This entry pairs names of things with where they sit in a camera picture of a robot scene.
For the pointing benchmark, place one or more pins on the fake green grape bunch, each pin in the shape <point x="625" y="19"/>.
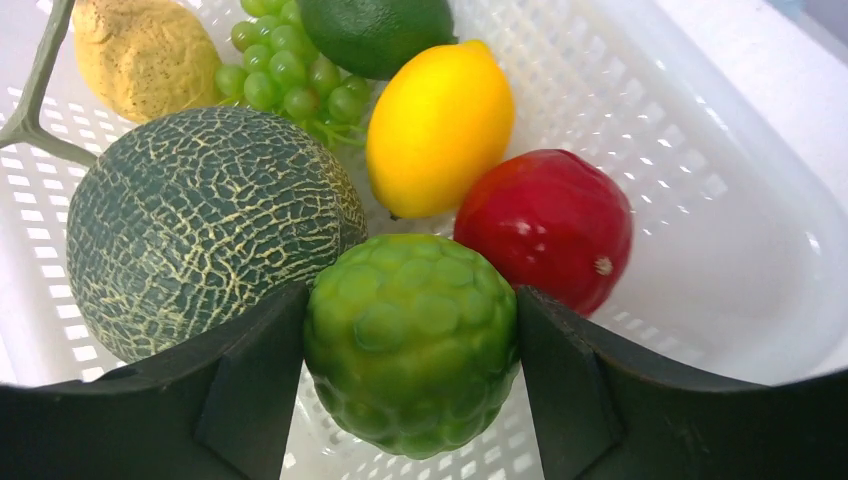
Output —
<point x="282" y="72"/>

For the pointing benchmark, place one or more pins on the bumpy green custard apple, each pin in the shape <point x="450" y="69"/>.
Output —
<point x="411" y="342"/>

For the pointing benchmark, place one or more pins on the dark green fake lime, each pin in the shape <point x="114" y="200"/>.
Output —
<point x="375" y="38"/>

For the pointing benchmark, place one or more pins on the yellow fake lemon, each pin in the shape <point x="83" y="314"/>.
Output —
<point x="441" y="122"/>

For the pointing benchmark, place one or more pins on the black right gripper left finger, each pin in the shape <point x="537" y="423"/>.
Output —
<point x="218" y="406"/>

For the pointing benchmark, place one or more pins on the red fake apple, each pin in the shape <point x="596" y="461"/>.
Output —
<point x="550" y="220"/>

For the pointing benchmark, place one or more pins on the green netted fake melon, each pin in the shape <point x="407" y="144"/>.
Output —
<point x="185" y="222"/>

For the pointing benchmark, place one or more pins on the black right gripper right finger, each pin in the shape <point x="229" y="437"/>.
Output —
<point x="604" y="407"/>

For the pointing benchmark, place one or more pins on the yellow fake pear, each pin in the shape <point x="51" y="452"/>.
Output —
<point x="144" y="59"/>

